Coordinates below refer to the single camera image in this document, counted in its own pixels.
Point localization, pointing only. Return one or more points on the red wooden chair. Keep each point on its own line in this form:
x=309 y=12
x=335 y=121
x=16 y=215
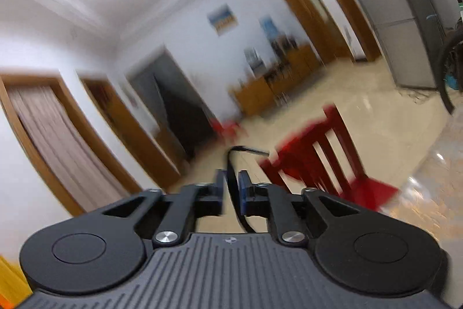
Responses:
x=310 y=158

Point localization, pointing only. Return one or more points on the black shoelace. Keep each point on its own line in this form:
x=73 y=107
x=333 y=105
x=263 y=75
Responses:
x=233 y=186

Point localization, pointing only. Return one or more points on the orange printed bag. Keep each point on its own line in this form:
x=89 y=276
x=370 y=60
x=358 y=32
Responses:
x=14 y=288

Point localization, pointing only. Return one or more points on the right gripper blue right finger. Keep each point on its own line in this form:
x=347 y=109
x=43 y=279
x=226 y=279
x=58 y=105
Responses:
x=245 y=191

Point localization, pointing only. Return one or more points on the small red plastic chair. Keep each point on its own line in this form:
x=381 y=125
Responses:
x=229 y=131

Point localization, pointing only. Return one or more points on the black bicycle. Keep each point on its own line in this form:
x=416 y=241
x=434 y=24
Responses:
x=449 y=67

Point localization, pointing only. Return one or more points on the silver refrigerator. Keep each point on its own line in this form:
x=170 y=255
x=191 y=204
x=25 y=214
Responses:
x=394 y=12

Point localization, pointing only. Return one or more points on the wooden tv cabinet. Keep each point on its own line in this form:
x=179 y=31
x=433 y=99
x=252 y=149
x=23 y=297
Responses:
x=258 y=95

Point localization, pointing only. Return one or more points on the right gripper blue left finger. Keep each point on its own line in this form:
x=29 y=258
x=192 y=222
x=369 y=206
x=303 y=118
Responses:
x=217 y=192

